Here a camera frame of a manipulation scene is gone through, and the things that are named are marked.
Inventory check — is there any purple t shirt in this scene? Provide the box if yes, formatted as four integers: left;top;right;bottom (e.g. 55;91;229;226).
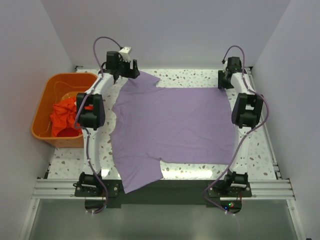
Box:
110;72;236;193

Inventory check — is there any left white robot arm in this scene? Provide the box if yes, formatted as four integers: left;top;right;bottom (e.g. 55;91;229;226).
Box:
75;46;140;196

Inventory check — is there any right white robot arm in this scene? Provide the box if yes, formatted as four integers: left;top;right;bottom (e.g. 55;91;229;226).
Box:
218;56;264;197

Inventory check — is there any orange plastic bin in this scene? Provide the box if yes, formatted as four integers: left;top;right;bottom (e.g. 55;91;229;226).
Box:
31;72;97;148

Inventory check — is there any orange t shirt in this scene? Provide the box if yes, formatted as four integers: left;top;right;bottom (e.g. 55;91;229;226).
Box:
50;96;82;138

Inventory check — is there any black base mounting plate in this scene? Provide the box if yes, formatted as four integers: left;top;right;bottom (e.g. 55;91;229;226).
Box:
73;176;253;214

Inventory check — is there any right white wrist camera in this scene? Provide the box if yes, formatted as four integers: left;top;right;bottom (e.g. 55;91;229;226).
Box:
222;57;231;72

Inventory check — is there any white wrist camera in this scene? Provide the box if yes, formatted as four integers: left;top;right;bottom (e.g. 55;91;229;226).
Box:
222;57;231;72
118;46;132;62

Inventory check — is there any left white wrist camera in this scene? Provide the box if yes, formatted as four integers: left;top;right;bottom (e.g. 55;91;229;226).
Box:
118;46;132;62

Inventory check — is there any aluminium frame rail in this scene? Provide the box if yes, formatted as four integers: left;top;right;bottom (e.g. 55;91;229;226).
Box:
31;179;296;200

